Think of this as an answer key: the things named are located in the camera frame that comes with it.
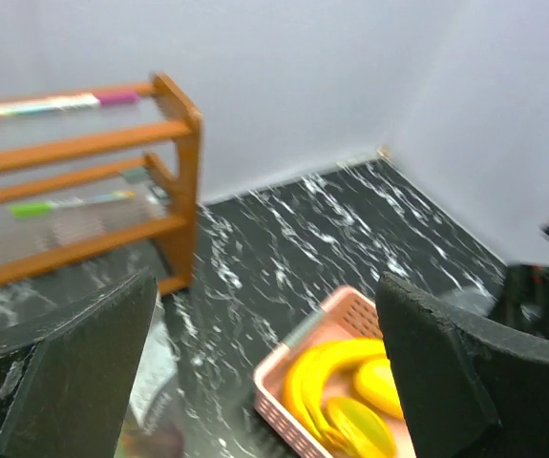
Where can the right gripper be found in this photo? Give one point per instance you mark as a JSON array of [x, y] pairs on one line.
[[523, 301]]

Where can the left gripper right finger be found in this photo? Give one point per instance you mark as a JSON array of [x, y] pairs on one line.
[[469, 387]]

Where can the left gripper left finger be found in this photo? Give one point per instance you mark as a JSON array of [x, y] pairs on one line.
[[66, 376]]

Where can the clear zip bag orange zipper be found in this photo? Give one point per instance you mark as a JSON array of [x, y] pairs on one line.
[[153, 424]]

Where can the yellow mango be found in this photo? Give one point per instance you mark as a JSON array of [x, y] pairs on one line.
[[375, 383]]

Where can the yellow starfruit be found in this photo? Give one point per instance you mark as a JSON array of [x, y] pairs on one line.
[[357, 430]]

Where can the pink plastic basket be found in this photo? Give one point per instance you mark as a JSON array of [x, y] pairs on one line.
[[328, 389]]

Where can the yellow banana bunch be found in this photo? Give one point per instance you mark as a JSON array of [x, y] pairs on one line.
[[304, 383]]

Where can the green marker pen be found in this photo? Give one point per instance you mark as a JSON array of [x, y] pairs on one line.
[[43, 208]]

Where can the small grey clip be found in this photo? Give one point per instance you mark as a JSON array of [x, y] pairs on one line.
[[140, 180]]

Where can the wooden shelf rack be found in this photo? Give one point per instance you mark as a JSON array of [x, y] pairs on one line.
[[90, 165]]

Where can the pink white marker pen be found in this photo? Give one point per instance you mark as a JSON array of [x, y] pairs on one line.
[[62, 103]]

